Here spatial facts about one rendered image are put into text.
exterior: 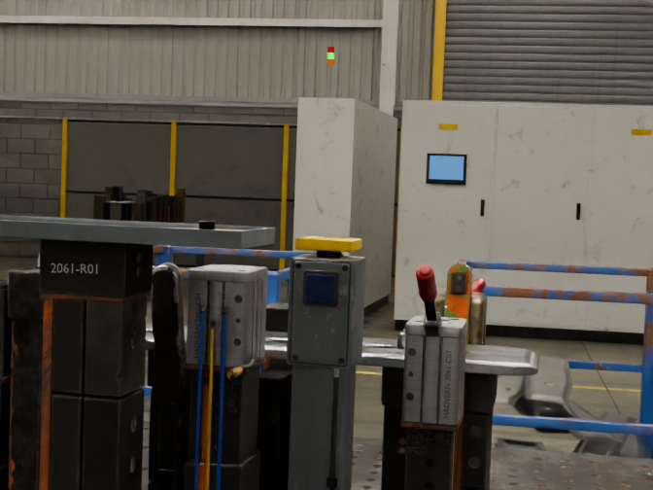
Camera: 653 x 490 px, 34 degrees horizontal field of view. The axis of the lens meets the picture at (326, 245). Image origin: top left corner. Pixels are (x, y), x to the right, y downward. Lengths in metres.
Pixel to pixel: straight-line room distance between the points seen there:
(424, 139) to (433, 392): 8.05
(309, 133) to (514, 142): 1.77
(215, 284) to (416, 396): 0.27
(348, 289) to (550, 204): 8.19
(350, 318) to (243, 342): 0.23
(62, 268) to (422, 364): 0.42
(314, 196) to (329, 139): 0.52
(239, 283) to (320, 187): 8.07
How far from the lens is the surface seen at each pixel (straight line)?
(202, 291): 1.29
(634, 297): 3.21
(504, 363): 1.36
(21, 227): 1.17
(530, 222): 9.25
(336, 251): 1.10
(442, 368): 1.25
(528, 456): 2.19
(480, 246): 9.25
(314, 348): 1.10
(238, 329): 1.29
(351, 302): 1.09
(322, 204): 9.34
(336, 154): 9.32
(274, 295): 3.29
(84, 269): 1.17
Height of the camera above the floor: 1.21
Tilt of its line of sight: 3 degrees down
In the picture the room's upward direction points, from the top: 2 degrees clockwise
